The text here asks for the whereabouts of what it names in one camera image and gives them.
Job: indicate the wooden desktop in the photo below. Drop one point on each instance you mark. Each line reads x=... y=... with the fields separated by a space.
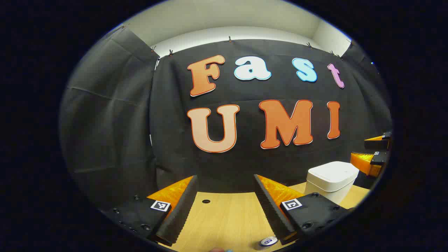
x=224 y=224

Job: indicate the silver blue pop can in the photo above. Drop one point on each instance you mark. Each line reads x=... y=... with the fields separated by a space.
x=268 y=242

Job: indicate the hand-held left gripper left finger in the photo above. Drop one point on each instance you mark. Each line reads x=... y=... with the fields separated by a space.
x=182 y=210

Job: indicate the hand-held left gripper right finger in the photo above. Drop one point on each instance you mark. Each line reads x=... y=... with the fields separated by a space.
x=271 y=210

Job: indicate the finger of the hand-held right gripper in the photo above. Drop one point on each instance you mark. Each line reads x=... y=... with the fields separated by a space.
x=367 y=162
x=379 y=143

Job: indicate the white desktop garbage bin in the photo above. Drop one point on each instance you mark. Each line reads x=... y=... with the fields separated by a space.
x=332 y=173

